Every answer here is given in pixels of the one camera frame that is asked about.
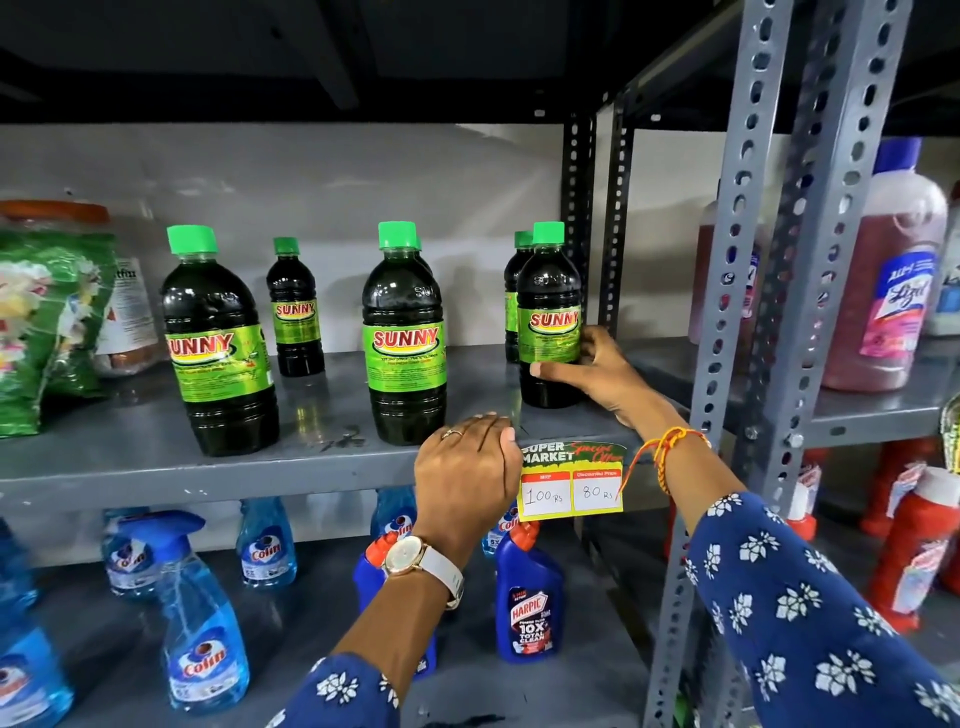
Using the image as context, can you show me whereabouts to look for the person's left hand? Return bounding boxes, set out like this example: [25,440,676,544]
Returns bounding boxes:
[413,411,525,554]

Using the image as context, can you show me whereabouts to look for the row of blue spray bottles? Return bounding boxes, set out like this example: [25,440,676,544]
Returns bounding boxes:
[0,485,520,728]

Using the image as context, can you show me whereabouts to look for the green detergent bag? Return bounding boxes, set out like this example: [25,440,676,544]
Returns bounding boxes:
[0,228,119,439]

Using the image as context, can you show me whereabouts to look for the person's right hand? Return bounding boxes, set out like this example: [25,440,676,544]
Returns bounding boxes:
[529,324,678,434]

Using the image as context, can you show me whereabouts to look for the pink floor cleaner bottle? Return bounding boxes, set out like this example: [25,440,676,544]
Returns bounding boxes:
[820,136,949,394]
[687,196,768,355]

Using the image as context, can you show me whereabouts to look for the red toilet cleaner bottle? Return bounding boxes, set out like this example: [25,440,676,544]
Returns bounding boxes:
[859,438,940,539]
[868,465,960,636]
[784,447,829,543]

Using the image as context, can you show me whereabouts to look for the blue floral top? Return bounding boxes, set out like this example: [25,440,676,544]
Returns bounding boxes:
[266,491,960,728]

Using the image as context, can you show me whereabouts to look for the grey metal shelving rack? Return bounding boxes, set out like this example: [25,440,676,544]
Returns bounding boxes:
[0,0,798,728]
[600,0,960,728]

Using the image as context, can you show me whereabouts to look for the orange thread bracelet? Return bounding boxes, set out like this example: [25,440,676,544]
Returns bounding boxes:
[621,425,711,498]

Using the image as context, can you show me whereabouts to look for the blue toilet cleaner bottle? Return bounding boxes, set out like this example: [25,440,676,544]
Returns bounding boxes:
[494,520,567,666]
[351,531,439,681]

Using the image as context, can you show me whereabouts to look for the green and yellow price tag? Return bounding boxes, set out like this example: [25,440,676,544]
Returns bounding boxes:
[516,440,628,523]

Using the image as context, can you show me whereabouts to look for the clear jar with orange lid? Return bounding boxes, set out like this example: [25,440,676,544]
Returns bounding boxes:
[0,199,164,378]

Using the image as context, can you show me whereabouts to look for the person's right forearm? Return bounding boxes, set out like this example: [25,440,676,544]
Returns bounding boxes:
[633,405,745,537]

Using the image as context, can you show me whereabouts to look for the white strap gold wristwatch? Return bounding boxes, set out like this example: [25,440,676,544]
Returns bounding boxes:
[380,534,467,611]

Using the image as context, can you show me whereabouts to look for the white cleaner bottle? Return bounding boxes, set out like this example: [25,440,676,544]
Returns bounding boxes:
[925,178,960,338]

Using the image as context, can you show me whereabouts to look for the dark green-capped cleaner bottle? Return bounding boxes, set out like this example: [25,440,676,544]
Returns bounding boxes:
[265,237,327,378]
[361,220,449,447]
[503,231,535,366]
[516,221,585,410]
[160,225,281,458]

